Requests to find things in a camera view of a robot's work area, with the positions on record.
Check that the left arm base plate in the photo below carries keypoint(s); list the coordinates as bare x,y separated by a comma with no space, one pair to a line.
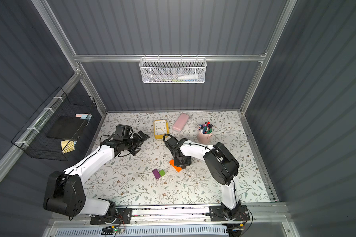
122,216

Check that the floral table mat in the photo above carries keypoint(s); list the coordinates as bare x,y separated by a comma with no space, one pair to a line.
129,180

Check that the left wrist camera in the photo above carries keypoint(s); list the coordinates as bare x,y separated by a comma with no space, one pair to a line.
122,132

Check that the pink pencil case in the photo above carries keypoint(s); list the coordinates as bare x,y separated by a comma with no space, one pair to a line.
180,122

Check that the small green circuit board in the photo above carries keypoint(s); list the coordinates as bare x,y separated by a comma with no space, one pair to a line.
111,230

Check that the orange building block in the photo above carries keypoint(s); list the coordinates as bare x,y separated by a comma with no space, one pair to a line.
178,169

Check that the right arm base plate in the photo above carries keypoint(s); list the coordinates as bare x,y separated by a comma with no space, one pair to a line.
219,213

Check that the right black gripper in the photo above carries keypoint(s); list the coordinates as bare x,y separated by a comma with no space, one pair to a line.
182,160

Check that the green building block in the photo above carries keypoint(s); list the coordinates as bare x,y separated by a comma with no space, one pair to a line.
162,173

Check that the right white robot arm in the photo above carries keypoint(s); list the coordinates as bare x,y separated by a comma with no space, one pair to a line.
221,164

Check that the yellow sticky notes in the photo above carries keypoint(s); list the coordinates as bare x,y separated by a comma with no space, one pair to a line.
67,146

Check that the white marker in basket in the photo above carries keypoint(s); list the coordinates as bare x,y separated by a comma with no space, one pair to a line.
188,77

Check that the pastel sticky notes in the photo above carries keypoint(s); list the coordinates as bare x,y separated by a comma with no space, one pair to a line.
84,116

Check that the purple building block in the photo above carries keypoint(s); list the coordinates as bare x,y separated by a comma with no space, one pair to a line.
156,174

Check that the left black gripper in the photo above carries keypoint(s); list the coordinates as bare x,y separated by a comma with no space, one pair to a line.
136,140

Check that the black notebook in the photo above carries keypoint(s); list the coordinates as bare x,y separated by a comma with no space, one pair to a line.
67,128

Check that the white wire mesh basket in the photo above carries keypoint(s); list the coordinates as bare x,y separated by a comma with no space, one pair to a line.
167,72

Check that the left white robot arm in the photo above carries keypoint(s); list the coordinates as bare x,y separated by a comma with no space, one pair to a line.
65,193

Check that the black wire wall basket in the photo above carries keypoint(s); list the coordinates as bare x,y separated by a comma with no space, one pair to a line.
34,142

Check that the pink pen cup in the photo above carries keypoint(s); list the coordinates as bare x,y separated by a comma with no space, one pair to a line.
204,134

